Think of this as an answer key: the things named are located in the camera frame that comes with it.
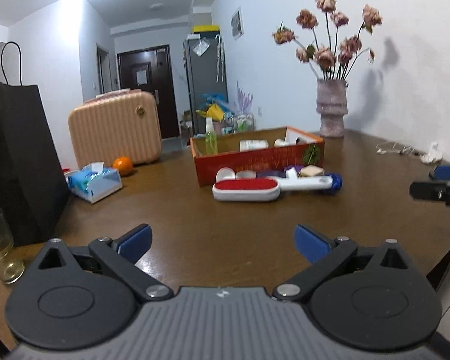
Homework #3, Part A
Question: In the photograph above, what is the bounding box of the red white lint brush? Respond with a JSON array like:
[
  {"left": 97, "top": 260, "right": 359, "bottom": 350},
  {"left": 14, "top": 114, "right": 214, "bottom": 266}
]
[{"left": 212, "top": 175, "right": 332, "bottom": 202}]

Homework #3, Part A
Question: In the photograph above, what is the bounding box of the purple round lid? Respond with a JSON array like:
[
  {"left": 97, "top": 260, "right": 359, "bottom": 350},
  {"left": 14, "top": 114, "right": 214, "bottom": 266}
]
[{"left": 256, "top": 170, "right": 285, "bottom": 179}]

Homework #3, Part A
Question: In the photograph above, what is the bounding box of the crumpled white tissue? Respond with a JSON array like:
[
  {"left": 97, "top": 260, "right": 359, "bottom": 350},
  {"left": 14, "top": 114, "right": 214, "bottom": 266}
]
[{"left": 420, "top": 142, "right": 443, "bottom": 164}]

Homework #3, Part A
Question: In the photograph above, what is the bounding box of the blue ridged cap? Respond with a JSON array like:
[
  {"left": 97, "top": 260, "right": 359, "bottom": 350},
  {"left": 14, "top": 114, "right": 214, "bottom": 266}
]
[{"left": 317, "top": 173, "right": 343, "bottom": 195}]

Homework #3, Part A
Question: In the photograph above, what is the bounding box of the blue tissue box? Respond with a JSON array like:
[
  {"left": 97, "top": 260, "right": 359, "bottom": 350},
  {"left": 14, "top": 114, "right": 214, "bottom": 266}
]
[{"left": 65, "top": 163, "right": 122, "bottom": 204}]

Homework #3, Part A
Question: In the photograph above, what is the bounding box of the beige plug adapter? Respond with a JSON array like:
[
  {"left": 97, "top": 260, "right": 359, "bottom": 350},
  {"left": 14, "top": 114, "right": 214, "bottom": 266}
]
[{"left": 298, "top": 165, "right": 325, "bottom": 178}]

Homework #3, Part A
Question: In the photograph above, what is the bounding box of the orange fruit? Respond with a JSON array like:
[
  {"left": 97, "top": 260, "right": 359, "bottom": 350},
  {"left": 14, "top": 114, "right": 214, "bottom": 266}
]
[{"left": 112, "top": 157, "right": 134, "bottom": 177}]

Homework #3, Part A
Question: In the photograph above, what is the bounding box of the purple ridged cap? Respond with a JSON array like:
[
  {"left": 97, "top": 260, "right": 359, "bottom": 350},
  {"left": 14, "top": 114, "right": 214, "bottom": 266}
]
[{"left": 284, "top": 165, "right": 304, "bottom": 177}]

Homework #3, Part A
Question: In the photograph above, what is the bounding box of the red cardboard box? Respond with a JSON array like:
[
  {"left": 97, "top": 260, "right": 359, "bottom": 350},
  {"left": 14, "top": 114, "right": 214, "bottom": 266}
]
[{"left": 190, "top": 127, "right": 325, "bottom": 186}]

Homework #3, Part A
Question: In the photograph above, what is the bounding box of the small white tube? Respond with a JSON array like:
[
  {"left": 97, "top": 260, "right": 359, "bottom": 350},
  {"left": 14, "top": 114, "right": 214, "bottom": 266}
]
[{"left": 274, "top": 139, "right": 296, "bottom": 147}]

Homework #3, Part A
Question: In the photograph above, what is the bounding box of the clear glass cup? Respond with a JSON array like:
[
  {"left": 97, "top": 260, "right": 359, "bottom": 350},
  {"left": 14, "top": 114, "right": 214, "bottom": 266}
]
[{"left": 0, "top": 209, "right": 25, "bottom": 284}]

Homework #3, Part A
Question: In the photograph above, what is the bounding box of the black paper bag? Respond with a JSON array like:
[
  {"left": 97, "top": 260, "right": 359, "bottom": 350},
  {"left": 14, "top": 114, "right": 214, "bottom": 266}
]
[{"left": 0, "top": 40, "right": 71, "bottom": 247}]

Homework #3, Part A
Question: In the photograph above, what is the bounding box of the white round lid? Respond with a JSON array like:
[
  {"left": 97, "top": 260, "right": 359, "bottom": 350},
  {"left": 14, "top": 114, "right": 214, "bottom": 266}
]
[{"left": 215, "top": 167, "right": 236, "bottom": 183}]

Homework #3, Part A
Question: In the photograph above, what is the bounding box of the pink textured vase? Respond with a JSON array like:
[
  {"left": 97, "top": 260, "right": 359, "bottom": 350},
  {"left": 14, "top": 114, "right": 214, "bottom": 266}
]
[{"left": 316, "top": 80, "right": 348, "bottom": 138}]

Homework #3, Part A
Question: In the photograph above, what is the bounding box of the pink suitcase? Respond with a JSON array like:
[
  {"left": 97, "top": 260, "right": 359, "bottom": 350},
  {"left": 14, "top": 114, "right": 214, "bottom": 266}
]
[{"left": 68, "top": 89, "right": 162, "bottom": 167}]

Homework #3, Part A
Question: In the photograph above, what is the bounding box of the white plastic bottle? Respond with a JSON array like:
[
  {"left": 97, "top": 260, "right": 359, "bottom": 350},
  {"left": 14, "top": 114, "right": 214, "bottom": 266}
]
[{"left": 239, "top": 140, "right": 269, "bottom": 152}]

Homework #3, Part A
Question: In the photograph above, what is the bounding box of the green spray bottle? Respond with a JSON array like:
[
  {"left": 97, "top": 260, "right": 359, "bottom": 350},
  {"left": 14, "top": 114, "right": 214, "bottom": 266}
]
[{"left": 205, "top": 117, "right": 218, "bottom": 155}]

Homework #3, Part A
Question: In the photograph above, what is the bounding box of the yellow blue bags pile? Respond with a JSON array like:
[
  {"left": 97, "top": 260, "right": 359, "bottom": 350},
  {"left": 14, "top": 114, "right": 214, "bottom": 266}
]
[{"left": 195, "top": 94, "right": 232, "bottom": 122}]

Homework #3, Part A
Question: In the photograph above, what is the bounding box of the dark entrance door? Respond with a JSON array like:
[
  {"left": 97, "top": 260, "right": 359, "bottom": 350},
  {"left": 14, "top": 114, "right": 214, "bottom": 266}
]
[{"left": 118, "top": 45, "right": 179, "bottom": 139}]

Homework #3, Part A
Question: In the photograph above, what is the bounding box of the grey refrigerator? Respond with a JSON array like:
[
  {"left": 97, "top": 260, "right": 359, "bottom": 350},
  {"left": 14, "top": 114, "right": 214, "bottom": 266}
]
[{"left": 184, "top": 31, "right": 228, "bottom": 134}]

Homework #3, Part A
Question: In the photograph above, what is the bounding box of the yellow box on refrigerator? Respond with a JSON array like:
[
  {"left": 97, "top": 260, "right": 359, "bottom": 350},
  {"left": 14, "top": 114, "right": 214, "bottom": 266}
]
[{"left": 193, "top": 24, "right": 220, "bottom": 33}]

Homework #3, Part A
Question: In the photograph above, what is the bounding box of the white earphone cable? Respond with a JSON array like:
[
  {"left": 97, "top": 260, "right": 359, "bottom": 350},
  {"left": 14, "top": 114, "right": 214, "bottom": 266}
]
[{"left": 375, "top": 140, "right": 423, "bottom": 157}]

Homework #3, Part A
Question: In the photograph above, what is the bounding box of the wall panel picture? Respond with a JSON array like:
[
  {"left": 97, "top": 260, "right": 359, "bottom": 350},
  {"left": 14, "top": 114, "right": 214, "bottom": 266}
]
[{"left": 231, "top": 8, "right": 244, "bottom": 40}]

